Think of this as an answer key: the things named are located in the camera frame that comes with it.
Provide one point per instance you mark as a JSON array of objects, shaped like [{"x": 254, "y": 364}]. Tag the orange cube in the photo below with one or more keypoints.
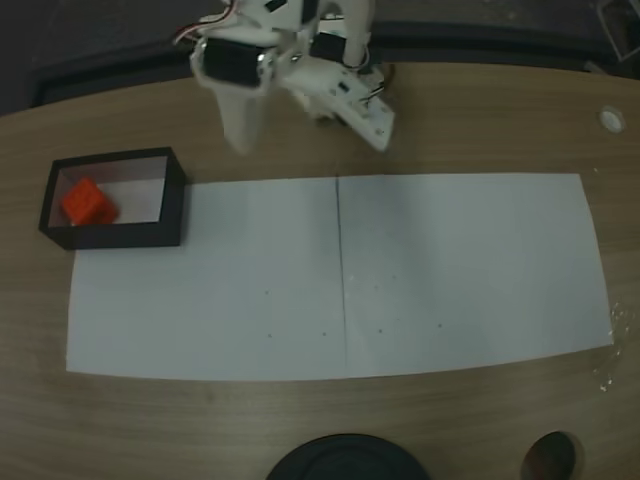
[{"x": 85, "y": 200}]

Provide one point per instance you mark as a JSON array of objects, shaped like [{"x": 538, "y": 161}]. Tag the black box white inside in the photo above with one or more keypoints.
[{"x": 170, "y": 220}]

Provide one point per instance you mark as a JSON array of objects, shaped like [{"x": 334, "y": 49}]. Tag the white paper sheet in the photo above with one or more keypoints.
[
  {"x": 200, "y": 280},
  {"x": 475, "y": 270}
]

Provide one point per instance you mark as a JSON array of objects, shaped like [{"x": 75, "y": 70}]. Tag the black round object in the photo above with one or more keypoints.
[{"x": 345, "y": 460}]

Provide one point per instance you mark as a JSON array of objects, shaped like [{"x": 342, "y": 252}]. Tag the small white round cap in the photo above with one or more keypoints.
[{"x": 611, "y": 119}]

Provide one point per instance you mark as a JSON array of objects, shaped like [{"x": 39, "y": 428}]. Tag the clear shiny tape strip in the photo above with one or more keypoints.
[{"x": 612, "y": 345}]

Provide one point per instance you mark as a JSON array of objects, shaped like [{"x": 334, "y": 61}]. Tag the dark shiny round object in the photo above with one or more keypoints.
[{"x": 552, "y": 457}]

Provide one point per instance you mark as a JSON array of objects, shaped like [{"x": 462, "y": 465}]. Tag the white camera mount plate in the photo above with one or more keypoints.
[{"x": 325, "y": 80}]

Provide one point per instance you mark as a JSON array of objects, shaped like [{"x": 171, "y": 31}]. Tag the grey metal frame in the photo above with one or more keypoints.
[{"x": 620, "y": 30}]

